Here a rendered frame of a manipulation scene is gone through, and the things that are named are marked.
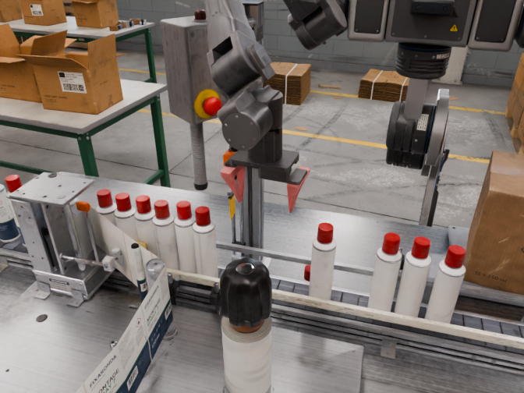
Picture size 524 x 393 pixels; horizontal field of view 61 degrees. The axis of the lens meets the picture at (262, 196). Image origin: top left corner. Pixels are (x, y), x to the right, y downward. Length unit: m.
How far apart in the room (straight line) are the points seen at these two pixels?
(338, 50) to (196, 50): 5.53
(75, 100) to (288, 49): 4.35
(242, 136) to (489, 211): 0.70
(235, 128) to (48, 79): 2.11
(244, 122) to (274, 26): 5.96
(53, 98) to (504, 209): 2.26
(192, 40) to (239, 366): 0.58
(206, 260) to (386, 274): 0.41
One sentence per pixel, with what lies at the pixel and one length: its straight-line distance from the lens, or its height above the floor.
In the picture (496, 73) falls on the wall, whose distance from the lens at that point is 6.30.
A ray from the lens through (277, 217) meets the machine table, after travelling 1.43.
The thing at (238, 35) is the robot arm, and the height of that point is 1.49.
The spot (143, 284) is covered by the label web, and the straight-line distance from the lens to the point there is 1.01.
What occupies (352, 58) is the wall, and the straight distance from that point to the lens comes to 6.34.
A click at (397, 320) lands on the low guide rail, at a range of 1.03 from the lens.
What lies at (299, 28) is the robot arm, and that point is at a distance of 1.11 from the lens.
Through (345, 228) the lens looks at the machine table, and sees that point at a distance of 1.40.
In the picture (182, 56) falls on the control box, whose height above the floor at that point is 1.42.
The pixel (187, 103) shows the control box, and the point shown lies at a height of 1.33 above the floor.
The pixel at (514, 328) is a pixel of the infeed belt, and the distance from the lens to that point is 1.14.
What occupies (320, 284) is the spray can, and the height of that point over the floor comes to 0.95.
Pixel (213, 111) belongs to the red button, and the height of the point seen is 1.32.
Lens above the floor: 1.62
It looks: 31 degrees down
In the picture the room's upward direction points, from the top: straight up
